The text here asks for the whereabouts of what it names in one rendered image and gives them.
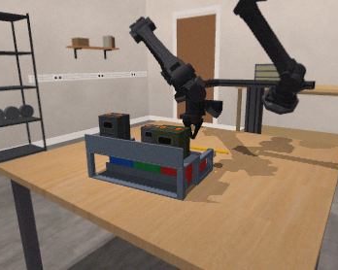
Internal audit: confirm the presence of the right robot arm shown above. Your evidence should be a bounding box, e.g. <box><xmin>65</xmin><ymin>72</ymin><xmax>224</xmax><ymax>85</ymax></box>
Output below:
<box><xmin>129</xmin><ymin>17</ymin><xmax>222</xmax><ymax>118</ymax></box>

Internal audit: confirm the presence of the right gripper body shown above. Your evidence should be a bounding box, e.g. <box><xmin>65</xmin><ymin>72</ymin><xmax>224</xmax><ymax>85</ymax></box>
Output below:
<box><xmin>180</xmin><ymin>99</ymin><xmax>206</xmax><ymax>123</ymax></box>

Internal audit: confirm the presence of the grey metal shelf rack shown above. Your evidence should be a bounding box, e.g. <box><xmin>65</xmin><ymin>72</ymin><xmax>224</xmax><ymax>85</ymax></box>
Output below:
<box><xmin>84</xmin><ymin>134</ymin><xmax>216</xmax><ymax>200</ymax></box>

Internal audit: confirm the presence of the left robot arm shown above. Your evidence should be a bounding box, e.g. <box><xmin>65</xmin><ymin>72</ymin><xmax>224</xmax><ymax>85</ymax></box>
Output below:
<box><xmin>233</xmin><ymin>0</ymin><xmax>306</xmax><ymax>109</ymax></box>

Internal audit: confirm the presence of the green open bin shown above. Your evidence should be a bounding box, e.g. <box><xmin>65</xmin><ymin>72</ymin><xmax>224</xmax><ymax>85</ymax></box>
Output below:
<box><xmin>133</xmin><ymin>161</ymin><xmax>161</xmax><ymax>173</ymax></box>

